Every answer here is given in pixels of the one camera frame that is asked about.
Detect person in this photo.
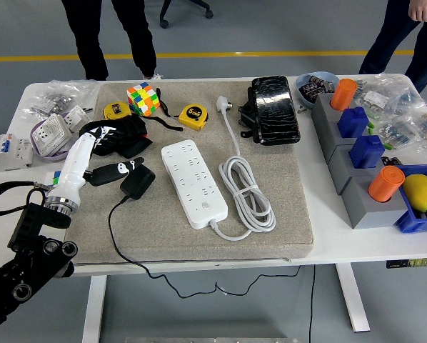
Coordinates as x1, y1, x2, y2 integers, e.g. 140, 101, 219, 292
358, 0, 427, 94
60, 0, 163, 81

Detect light blue bowl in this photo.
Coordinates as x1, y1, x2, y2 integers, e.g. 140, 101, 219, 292
294, 71, 340, 110

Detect clear bag of metal parts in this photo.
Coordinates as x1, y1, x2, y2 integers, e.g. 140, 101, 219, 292
29, 79, 100, 115

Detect small yellow tape measure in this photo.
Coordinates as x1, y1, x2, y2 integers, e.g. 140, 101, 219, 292
103, 101, 133, 121

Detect clear bag with white label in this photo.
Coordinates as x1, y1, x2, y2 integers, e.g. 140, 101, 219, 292
354, 73, 427, 117

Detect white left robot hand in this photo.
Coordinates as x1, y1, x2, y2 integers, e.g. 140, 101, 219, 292
48, 123, 146, 208

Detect grey block base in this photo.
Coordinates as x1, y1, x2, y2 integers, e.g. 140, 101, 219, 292
311, 93, 345, 135
329, 142, 384, 196
341, 174, 414, 229
320, 114, 361, 165

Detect dark cylindrical capacitors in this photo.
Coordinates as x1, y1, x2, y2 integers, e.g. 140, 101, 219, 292
301, 74, 338, 101

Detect black folding holder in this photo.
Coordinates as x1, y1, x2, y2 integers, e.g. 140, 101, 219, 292
237, 86, 259, 139

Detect black lanyard strap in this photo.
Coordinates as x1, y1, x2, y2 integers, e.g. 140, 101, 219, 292
141, 87, 185, 132

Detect glossy black case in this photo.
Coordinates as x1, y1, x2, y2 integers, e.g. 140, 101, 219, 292
251, 75, 302, 146

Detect small colourful puzzle cube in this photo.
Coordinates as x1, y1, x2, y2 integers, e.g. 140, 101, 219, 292
45, 170, 63, 187

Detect large white socket panel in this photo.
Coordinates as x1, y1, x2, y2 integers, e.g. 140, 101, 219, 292
31, 113, 71, 156

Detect small white socket panel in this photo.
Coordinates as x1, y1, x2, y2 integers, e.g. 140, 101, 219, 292
61, 103, 93, 135

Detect white table leg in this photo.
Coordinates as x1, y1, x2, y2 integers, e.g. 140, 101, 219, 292
334, 263, 371, 333
81, 274, 109, 343

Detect black power adapter plug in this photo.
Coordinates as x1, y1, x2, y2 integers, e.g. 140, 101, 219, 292
119, 166, 156, 200

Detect blue block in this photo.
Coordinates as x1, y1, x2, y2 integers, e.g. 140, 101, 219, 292
348, 134, 385, 169
337, 106, 371, 139

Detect yellow lemon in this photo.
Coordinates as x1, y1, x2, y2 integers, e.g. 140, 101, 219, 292
402, 174, 427, 214

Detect black office chair base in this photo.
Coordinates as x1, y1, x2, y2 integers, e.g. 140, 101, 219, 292
159, 0, 214, 29

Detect person's hand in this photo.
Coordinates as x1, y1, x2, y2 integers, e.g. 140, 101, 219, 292
408, 0, 427, 22

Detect white circuit breaker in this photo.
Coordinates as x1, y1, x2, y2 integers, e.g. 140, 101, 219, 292
0, 132, 34, 173

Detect blue plastic bin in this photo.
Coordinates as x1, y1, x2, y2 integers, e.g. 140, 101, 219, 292
393, 163, 427, 235

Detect black table control panel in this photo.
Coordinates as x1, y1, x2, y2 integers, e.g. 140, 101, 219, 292
385, 257, 427, 270

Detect large colourful puzzle cube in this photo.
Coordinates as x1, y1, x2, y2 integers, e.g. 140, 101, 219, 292
126, 81, 161, 117

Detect white power strip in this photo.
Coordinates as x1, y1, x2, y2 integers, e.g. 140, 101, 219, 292
161, 139, 229, 229

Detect thin black adapter cord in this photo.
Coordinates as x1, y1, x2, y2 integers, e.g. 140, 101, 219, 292
107, 194, 302, 299

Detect clear bag of blue parts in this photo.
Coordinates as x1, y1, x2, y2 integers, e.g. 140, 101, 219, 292
376, 114, 423, 151

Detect black hanging cable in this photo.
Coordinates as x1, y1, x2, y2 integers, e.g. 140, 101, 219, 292
308, 264, 316, 343

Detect grey-brown mat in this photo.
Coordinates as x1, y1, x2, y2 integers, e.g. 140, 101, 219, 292
71, 80, 315, 267

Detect orange cylinder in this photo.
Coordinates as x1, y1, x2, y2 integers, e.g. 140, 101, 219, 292
368, 165, 406, 204
329, 78, 358, 111

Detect white power strip cable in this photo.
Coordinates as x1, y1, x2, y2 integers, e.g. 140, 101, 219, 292
208, 95, 277, 241

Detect black cloth pouch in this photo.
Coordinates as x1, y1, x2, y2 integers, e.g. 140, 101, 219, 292
78, 116, 154, 160

